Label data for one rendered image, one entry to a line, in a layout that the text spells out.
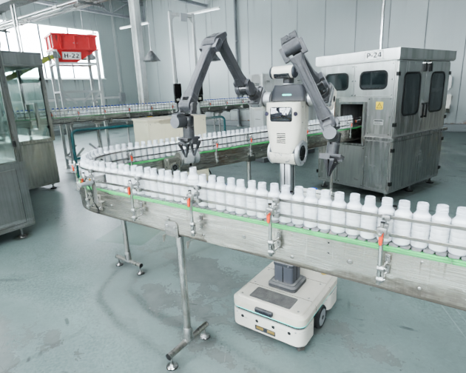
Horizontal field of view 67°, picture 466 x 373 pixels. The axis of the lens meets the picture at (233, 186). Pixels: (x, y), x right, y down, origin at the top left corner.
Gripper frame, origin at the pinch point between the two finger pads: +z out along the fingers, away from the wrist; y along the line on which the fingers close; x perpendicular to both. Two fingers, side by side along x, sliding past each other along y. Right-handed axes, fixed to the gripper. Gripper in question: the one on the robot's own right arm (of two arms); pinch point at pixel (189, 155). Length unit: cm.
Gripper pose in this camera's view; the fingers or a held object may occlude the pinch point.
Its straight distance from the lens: 182.0
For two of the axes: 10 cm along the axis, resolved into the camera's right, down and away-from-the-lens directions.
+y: -5.7, 2.2, -7.9
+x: 8.2, 1.2, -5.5
